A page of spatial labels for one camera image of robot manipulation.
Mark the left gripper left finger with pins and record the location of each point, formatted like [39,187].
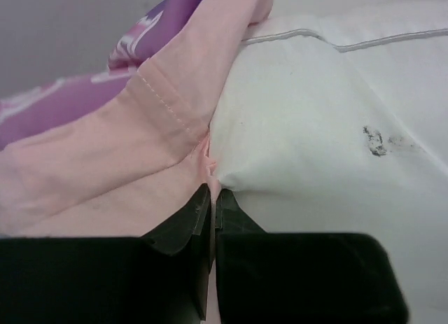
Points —
[160,277]

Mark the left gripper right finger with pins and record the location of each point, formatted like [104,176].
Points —
[309,277]

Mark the pink princess pillowcase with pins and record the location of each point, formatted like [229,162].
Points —
[123,169]

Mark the white pillow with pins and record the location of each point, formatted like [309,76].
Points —
[339,123]

